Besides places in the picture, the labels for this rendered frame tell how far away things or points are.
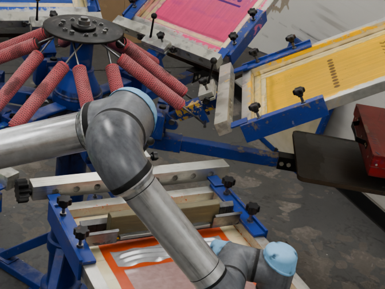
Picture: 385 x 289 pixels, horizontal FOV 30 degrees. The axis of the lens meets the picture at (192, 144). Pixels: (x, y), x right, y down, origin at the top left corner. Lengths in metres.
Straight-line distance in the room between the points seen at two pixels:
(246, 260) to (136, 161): 0.37
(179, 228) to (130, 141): 0.20
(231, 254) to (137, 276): 0.53
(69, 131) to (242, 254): 0.46
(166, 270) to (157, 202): 0.71
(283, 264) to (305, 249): 2.46
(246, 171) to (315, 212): 0.56
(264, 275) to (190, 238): 0.23
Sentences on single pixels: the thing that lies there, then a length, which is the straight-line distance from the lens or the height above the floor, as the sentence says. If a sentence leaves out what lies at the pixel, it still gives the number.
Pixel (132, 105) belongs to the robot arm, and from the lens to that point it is 1.45.
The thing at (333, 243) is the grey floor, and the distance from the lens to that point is 4.15.
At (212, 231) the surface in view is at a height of 0.95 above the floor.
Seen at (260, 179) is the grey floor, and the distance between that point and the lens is 4.58.
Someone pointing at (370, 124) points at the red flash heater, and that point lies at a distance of 2.89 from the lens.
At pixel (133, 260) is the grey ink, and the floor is 0.96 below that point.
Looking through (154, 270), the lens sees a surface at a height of 0.95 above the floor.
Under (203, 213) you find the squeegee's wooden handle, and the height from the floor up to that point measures 1.03.
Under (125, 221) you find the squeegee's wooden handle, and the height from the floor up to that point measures 1.04.
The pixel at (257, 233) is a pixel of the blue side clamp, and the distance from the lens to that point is 2.23.
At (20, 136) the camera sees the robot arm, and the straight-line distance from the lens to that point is 1.57.
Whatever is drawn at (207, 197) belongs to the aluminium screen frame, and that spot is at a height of 0.97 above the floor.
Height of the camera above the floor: 2.22
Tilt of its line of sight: 27 degrees down
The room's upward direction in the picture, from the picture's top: 10 degrees clockwise
